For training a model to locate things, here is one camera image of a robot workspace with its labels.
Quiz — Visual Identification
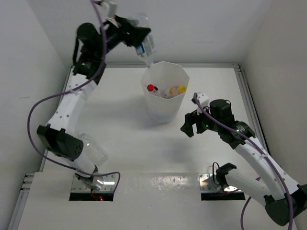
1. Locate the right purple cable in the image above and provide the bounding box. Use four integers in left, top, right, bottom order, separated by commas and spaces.
193, 92, 295, 230

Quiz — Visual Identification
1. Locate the purple cable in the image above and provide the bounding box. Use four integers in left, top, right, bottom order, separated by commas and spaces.
26, 0, 121, 192
193, 92, 295, 230

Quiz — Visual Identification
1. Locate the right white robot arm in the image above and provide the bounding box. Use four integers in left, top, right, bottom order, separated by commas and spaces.
181, 94, 307, 229

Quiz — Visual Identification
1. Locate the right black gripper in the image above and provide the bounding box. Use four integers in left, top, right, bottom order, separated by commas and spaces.
180, 103, 221, 137

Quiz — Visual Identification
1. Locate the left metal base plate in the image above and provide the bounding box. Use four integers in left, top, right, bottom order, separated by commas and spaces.
71, 174, 116, 193

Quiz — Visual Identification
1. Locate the yellow cap small bottle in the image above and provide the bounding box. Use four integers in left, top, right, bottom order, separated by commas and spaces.
168, 85, 187, 97

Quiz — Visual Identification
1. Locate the white octagonal plastic bin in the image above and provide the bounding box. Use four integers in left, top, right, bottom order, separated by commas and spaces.
141, 61, 189, 123

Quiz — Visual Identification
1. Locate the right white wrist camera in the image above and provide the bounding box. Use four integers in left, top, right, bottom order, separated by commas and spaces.
192, 92, 209, 115

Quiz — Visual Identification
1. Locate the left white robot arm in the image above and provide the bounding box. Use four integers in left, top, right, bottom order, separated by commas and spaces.
36, 14, 154, 185

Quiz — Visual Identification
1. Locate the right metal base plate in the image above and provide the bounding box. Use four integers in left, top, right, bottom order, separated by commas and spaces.
198, 173, 242, 194

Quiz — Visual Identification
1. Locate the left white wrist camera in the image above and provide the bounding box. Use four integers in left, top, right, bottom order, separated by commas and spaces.
98, 0, 118, 19

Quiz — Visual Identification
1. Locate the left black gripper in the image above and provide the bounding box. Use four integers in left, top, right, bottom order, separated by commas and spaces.
94, 15, 150, 59

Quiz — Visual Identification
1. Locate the metal base plate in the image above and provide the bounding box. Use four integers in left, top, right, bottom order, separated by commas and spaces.
71, 174, 116, 193
198, 173, 242, 194

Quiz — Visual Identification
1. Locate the light blue label bottle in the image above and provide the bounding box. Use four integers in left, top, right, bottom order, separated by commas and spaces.
131, 13, 156, 68

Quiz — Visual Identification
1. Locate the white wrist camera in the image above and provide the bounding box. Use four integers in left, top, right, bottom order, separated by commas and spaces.
98, 0, 118, 19
192, 92, 209, 115

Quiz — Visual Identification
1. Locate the red cap plastic bottle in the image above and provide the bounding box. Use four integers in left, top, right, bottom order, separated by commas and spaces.
147, 84, 163, 97

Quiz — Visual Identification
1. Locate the black cap small bottle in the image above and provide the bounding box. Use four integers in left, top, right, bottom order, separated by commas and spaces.
158, 91, 172, 99

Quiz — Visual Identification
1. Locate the clear unlabelled plastic bottle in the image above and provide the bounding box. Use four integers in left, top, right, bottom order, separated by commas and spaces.
78, 133, 108, 167

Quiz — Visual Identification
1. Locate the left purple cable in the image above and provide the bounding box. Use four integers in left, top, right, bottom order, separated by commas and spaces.
26, 0, 121, 192

